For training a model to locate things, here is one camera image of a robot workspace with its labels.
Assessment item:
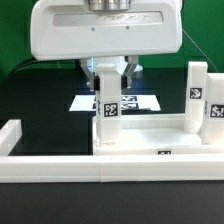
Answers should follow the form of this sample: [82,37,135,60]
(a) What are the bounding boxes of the white U-shaped fixture frame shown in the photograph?
[0,120,224,183]

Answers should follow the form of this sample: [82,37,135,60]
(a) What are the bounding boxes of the white desk top panel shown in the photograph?
[92,113,224,155]

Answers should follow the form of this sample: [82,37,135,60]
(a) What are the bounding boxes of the fiducial marker sheet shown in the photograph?
[70,95,161,111]

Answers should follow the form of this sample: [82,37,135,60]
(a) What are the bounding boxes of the black cable bundle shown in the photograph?
[6,57,38,79]

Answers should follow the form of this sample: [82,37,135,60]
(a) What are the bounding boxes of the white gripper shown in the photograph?
[30,0,182,91]

